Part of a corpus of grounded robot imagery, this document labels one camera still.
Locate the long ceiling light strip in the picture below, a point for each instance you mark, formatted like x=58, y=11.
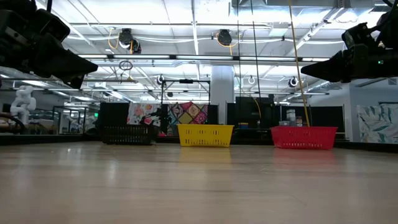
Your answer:
x=202, y=57

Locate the leaf print cloth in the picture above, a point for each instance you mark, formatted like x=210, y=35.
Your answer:
x=377, y=123

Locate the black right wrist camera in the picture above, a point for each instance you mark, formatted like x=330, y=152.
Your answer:
x=357, y=34

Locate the black small robot arm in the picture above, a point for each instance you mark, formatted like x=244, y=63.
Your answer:
x=164, y=116

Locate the colourful patchwork cloth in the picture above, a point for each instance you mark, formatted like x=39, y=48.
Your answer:
x=189, y=115

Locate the stack of storage jars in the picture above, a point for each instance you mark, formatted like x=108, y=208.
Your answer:
x=291, y=116

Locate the blue box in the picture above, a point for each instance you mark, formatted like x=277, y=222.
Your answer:
x=243, y=125

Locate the black metal gantry frame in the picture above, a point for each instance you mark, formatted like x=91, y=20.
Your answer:
x=186, y=81

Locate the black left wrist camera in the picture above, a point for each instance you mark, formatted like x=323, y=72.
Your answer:
x=54, y=26

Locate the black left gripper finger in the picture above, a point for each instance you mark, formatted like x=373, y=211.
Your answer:
x=68, y=60
x=77, y=81

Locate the red plastic basket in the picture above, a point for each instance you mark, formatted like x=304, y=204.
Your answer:
x=303, y=138

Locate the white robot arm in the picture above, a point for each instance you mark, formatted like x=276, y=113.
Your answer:
x=23, y=102

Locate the black plastic basket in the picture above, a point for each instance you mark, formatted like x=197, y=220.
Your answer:
x=127, y=135

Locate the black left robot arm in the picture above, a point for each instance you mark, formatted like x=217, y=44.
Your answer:
x=15, y=6

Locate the grey ventilation duct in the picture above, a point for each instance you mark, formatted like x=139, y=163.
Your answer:
x=317, y=85

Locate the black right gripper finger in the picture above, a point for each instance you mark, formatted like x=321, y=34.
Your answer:
x=326, y=70

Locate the black aluminium table frame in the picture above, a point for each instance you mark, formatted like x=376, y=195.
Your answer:
x=46, y=139

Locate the black partition panel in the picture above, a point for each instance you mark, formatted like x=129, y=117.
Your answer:
x=113, y=113
x=326, y=116
x=248, y=112

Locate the white square column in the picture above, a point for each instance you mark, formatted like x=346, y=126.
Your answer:
x=222, y=93

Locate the yellow plastic basket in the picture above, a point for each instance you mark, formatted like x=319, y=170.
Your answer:
x=205, y=135

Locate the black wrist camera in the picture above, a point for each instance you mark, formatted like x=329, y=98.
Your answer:
x=357, y=34
x=54, y=26

